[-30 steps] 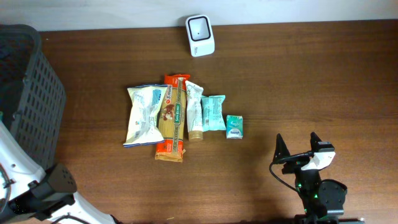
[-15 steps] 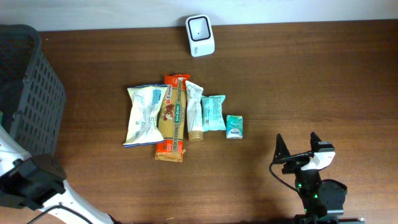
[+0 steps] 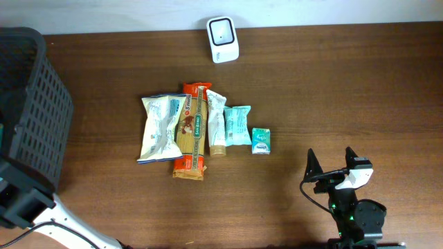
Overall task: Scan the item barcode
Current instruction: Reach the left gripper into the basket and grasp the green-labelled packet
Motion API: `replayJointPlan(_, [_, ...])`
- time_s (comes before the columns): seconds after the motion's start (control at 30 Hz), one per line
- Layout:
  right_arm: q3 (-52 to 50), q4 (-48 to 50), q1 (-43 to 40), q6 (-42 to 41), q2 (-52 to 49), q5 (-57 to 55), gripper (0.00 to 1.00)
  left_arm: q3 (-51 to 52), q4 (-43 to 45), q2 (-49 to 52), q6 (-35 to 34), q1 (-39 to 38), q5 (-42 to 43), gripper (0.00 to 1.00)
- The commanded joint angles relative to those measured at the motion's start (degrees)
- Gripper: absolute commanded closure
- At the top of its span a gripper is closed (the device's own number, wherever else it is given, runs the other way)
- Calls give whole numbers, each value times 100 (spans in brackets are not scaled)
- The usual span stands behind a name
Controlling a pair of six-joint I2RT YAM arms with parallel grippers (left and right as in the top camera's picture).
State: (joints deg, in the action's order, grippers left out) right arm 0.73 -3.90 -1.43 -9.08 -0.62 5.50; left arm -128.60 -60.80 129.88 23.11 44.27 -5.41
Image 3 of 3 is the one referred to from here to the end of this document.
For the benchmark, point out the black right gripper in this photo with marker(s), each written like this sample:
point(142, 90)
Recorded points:
point(329, 180)

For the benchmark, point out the teal tissue pack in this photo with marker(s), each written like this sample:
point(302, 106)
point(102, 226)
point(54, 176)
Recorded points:
point(261, 141)

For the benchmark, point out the teal wet wipes packet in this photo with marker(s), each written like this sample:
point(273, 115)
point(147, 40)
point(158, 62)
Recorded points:
point(236, 125)

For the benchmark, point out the white cream tube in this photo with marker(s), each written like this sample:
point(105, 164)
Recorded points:
point(216, 124)

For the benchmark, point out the San Remo spaghetti packet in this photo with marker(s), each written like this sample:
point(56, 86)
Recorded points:
point(191, 132)

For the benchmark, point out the white chips bag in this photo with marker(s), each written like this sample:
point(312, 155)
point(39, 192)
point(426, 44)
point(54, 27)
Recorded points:
point(163, 113)

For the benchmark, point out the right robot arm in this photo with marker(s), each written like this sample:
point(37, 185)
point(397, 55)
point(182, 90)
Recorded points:
point(359, 222)

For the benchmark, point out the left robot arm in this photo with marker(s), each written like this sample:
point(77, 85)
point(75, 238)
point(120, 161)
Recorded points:
point(29, 202)

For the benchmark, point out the white barcode scanner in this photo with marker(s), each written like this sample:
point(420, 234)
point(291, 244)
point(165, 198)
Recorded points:
point(223, 39)

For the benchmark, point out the grey plastic basket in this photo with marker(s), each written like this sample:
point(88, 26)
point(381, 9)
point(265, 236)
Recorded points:
point(36, 107)

